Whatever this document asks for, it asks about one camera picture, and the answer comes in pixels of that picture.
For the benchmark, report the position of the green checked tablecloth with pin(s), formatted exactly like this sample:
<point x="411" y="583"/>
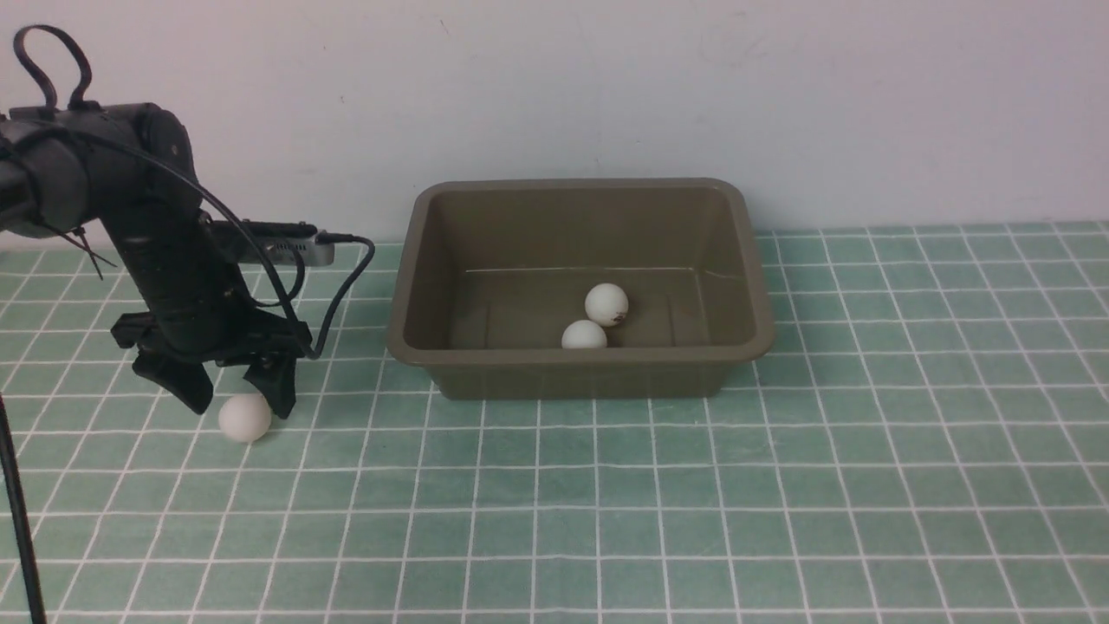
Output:
<point x="926" y="443"/>

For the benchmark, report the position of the white ball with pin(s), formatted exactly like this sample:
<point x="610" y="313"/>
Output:
<point x="245" y="418"/>
<point x="583" y="335"/>
<point x="607" y="305"/>

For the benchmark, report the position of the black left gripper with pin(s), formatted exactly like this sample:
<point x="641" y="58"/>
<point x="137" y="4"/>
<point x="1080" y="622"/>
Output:
<point x="197" y="311"/>

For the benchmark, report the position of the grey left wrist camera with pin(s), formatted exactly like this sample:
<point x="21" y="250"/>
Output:
<point x="282" y="243"/>

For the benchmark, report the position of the olive green plastic bin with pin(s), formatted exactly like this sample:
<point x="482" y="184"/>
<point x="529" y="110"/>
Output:
<point x="493" y="271"/>

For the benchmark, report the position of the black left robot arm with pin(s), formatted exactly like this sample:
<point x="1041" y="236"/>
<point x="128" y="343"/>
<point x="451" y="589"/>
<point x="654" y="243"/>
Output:
<point x="130" y="168"/>

